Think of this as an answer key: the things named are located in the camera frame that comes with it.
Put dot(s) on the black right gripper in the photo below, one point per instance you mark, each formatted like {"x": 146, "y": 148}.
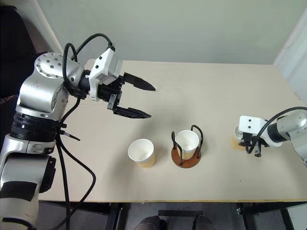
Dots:
{"x": 247, "y": 137}

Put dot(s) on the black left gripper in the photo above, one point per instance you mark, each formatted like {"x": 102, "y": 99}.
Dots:
{"x": 109, "y": 92}

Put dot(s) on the white paper cup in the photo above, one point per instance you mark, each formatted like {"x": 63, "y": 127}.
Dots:
{"x": 187, "y": 143}
{"x": 237, "y": 135}
{"x": 141, "y": 152}

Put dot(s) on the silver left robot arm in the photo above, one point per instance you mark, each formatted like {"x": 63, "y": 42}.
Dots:
{"x": 36, "y": 93}

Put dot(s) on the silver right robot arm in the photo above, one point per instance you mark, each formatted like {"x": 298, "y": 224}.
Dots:
{"x": 295, "y": 124}

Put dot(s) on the black zip tie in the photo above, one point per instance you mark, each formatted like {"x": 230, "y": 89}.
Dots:
{"x": 69, "y": 136}

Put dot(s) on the dark rounded shape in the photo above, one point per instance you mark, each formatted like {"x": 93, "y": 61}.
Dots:
{"x": 151, "y": 223}

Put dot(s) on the dark fabric chair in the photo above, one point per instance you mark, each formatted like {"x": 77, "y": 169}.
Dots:
{"x": 14, "y": 48}

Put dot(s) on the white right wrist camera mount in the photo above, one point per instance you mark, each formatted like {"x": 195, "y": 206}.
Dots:
{"x": 251, "y": 123}

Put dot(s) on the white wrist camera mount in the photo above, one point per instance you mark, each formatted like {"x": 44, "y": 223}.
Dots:
{"x": 105, "y": 62}
{"x": 251, "y": 123}

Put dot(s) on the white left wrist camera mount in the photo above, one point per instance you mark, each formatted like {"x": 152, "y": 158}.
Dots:
{"x": 105, "y": 62}

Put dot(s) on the black metal table frame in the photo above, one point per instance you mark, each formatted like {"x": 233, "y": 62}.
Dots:
{"x": 249, "y": 213}

